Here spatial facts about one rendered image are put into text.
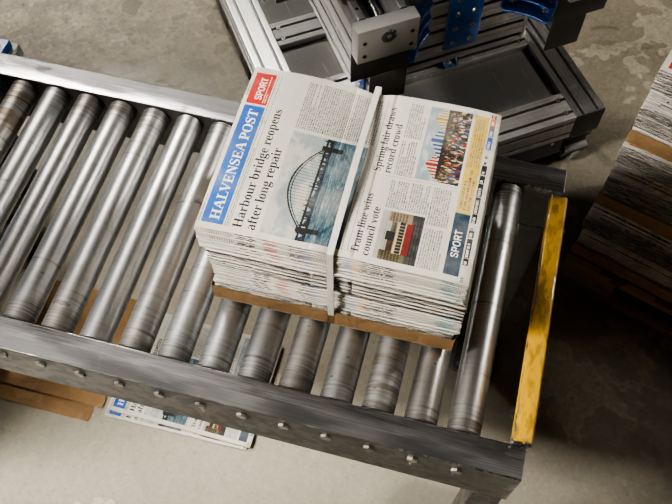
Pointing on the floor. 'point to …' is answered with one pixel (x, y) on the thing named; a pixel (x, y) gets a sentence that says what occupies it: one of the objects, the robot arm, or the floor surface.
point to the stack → (638, 169)
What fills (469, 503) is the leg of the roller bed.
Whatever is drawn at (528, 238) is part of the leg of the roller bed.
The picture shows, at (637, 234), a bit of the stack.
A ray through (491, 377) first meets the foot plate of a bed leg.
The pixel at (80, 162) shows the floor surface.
